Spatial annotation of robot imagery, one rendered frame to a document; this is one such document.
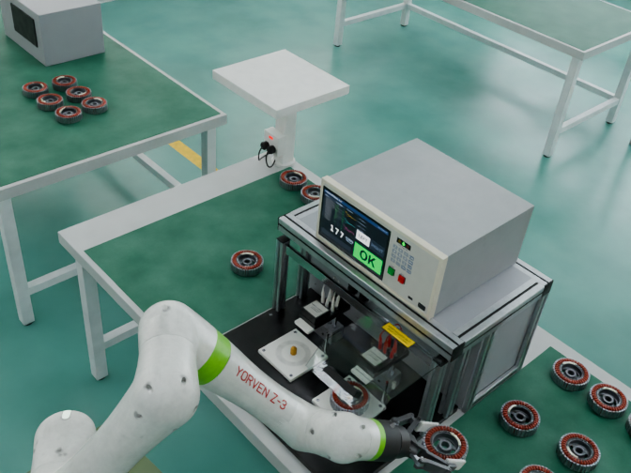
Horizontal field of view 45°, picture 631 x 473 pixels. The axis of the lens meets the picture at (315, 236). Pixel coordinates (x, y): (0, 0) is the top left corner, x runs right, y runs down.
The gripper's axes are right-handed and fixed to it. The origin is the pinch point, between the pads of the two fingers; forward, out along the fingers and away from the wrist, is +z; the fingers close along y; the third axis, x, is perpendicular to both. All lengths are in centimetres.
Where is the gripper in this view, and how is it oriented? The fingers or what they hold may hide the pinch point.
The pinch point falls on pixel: (443, 445)
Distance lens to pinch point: 195.7
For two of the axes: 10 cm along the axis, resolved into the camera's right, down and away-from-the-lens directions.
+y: 4.2, 5.8, -6.9
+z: 7.3, 2.3, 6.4
